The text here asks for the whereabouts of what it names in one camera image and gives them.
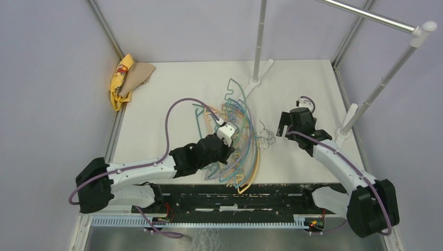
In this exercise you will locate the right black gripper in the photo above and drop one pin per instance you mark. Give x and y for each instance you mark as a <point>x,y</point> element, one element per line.
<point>285,119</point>

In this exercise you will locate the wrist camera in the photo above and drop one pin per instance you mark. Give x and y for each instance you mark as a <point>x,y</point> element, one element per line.
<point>303,102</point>
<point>225,132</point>

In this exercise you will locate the beige cloth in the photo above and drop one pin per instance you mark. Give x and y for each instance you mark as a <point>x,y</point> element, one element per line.
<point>139,73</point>

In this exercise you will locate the white garment rack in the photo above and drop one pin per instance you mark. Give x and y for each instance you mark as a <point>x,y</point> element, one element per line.
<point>419,34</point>

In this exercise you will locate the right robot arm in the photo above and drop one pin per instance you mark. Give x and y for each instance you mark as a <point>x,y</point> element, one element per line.
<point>369,205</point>

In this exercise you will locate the peach plastic hanger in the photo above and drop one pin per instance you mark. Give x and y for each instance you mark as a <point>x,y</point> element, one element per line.
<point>211,116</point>

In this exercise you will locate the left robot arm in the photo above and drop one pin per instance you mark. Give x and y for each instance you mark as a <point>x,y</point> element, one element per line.
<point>102,184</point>

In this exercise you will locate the orange wavy hanger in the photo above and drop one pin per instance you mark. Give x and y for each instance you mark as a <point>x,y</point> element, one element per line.
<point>249,161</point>

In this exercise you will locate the yellow wavy hanger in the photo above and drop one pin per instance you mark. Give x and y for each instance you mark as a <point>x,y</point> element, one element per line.
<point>255,167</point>

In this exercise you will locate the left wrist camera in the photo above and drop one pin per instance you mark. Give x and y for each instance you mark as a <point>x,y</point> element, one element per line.
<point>225,132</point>

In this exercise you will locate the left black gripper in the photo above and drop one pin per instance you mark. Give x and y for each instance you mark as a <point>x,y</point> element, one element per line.
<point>228,151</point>

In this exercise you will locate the green wavy hanger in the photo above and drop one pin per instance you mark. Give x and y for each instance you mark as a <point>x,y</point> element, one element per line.
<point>230,101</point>

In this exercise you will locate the yellow patterned cloth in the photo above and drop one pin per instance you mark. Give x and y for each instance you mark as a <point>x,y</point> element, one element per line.
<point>117,83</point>

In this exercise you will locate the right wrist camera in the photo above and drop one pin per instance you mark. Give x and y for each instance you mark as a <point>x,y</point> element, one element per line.
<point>303,102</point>

